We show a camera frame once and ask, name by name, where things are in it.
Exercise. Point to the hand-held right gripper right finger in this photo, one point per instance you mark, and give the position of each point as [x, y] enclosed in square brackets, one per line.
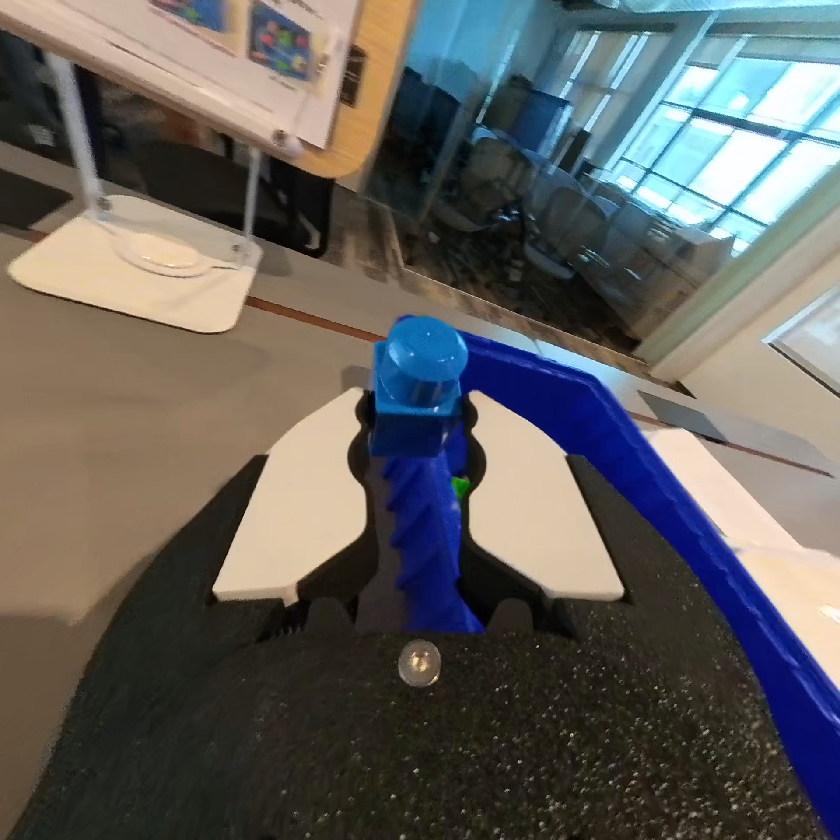
[538, 518]

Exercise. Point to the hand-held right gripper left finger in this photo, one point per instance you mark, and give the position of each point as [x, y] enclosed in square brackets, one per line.
[295, 512]

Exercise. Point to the blue plastic bin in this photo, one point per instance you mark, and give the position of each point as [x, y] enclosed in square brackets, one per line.
[656, 472]

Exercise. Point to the blue mega block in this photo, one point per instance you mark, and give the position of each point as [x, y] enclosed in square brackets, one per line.
[420, 394]

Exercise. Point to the white flat sheet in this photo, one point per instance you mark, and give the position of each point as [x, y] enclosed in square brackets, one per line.
[715, 492]

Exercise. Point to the clear acrylic sign stand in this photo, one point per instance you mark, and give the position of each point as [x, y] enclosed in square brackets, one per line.
[164, 295]

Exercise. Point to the group of pale office chairs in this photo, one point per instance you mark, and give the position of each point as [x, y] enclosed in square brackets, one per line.
[558, 216]

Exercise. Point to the white framed board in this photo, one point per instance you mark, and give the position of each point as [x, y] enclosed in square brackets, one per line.
[814, 341]

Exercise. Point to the black desk mat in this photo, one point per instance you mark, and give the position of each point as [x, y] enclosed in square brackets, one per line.
[26, 197]

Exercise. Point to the large paned window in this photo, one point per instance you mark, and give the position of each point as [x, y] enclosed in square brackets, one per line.
[741, 151]

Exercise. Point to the wooden rounded panel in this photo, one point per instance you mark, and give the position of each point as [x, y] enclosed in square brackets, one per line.
[384, 98]

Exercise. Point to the printed instruction sheet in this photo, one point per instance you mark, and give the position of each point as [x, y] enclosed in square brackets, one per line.
[216, 72]

